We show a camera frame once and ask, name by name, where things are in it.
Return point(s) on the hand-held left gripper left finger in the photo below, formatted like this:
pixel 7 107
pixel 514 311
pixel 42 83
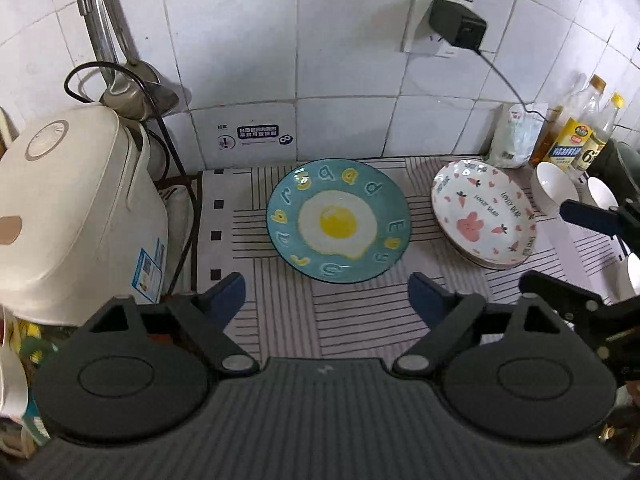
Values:
pixel 229 296

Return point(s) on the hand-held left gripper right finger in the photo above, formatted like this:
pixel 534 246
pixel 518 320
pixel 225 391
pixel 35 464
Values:
pixel 425 296

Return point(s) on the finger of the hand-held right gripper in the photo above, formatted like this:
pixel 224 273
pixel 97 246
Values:
pixel 587 216
pixel 555 292

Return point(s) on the white black-rimmed bowl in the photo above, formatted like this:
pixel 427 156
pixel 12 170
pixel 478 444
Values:
pixel 628 277
pixel 602 192
pixel 552 186

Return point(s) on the blue fried egg plate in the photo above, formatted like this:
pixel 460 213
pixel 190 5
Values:
pixel 340 222

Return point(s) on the yellow cap vinegar bottle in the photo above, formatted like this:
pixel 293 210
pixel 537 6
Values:
pixel 595 152

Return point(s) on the dark wok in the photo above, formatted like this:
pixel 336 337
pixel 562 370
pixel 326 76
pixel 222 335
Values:
pixel 627 157

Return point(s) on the striped table mat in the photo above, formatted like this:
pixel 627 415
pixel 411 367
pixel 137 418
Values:
pixel 300 320

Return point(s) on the yellow label oil bottle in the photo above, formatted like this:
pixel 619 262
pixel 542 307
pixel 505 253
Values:
pixel 570 142

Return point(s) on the pink rabbit print plate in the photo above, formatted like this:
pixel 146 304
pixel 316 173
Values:
pixel 482 210

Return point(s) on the white plastic bag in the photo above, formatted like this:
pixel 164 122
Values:
pixel 515 135

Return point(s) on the white rice cooker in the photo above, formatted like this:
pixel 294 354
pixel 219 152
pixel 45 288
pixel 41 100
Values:
pixel 75 210

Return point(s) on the hanging metal ladles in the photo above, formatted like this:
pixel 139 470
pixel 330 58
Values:
pixel 156 89

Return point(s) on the metal ladle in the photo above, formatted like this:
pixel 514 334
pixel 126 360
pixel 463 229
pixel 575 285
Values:
pixel 122 97

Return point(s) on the black power adapter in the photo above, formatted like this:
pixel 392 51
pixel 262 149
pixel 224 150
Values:
pixel 457 22

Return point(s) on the blue white wall sticker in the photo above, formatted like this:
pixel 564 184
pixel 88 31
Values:
pixel 257 136

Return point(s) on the white wall socket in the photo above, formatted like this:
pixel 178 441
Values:
pixel 416 25

